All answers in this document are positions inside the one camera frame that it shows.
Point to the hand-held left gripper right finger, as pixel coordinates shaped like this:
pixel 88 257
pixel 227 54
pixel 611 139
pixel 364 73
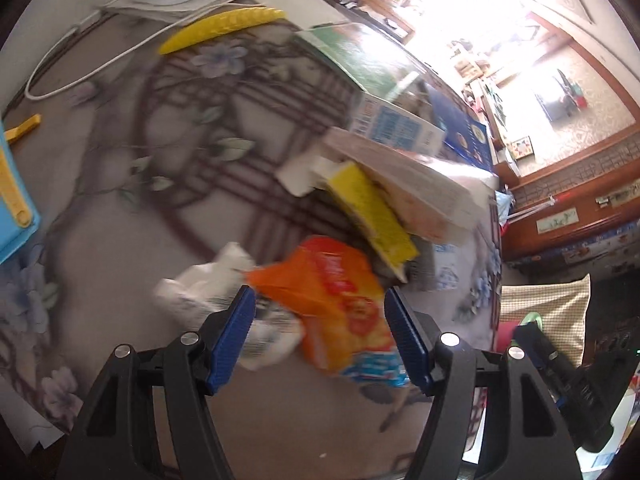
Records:
pixel 407 340

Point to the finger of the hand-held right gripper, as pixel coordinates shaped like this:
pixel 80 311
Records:
pixel 547 360

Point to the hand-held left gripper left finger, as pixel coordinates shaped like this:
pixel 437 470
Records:
pixel 235 330

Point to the red bucket with green rim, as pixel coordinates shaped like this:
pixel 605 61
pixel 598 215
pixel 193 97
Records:
pixel 529 318

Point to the white wrapper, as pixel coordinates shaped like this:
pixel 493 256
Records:
pixel 200 285

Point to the orange snack packet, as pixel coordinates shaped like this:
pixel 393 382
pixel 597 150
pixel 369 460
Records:
pixel 335 300

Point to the yellow cardboard box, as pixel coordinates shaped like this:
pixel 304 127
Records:
pixel 372 215

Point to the long white cardboard box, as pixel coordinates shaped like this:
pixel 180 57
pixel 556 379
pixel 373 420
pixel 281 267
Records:
pixel 415 180

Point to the beige checked cloth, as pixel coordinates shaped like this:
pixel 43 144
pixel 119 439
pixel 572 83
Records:
pixel 545 305

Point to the white blue printed packet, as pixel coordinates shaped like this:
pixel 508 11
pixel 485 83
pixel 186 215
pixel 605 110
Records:
pixel 446 265

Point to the wooden cabinet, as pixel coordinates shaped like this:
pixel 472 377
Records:
pixel 575 215

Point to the blue plastic bag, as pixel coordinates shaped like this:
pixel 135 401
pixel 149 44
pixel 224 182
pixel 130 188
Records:
pixel 504 205

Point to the floral printed tablecloth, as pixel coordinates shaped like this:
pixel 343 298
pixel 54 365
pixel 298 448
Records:
pixel 165 170

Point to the white blue milk carton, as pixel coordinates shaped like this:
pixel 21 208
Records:
pixel 395 127

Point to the blue folder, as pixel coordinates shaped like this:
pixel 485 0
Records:
pixel 460 125

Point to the blue plastic tray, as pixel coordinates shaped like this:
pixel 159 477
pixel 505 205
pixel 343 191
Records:
pixel 17 220

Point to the green magazine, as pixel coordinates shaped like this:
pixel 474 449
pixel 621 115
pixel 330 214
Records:
pixel 350 55

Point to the yellow plastic clip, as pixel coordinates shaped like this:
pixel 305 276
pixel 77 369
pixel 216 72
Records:
pixel 22 127

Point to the curved yellow plastic strip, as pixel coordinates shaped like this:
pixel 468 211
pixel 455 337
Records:
pixel 220 25

